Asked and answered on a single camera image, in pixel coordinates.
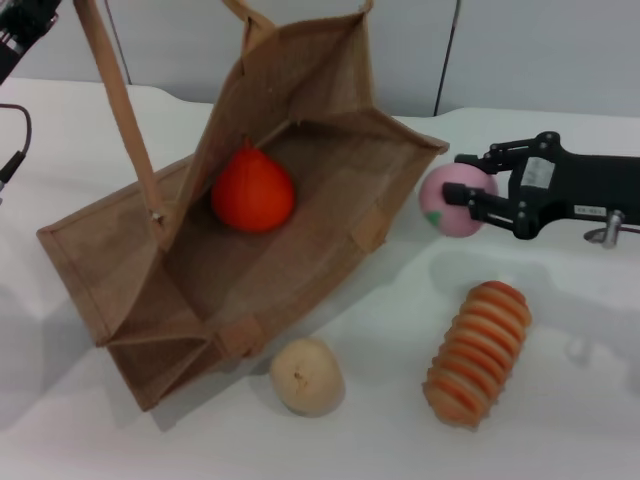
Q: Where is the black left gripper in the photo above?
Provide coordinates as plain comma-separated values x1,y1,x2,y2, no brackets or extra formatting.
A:
0,0,62,84

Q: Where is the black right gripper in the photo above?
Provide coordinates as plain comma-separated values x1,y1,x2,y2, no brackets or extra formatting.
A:
442,130,640,241

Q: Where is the pink toy peach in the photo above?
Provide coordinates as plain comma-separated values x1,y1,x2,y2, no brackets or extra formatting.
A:
418,162,500,239

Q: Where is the brown jute handbag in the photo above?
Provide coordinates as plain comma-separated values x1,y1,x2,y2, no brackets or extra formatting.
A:
37,0,450,414

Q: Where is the orange toy fruit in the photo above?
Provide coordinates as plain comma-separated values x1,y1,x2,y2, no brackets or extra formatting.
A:
210,137,296,234

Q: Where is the orange striped sliced bread toy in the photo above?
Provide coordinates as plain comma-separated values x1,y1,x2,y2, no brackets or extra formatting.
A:
422,281,533,429

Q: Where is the beige toy potato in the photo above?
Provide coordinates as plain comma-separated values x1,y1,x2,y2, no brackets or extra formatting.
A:
269,338,347,419

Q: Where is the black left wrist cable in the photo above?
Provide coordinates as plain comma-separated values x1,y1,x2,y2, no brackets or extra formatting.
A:
0,103,33,201

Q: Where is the dark vertical wall strip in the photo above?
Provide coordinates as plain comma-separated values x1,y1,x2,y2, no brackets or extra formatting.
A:
433,0,464,118

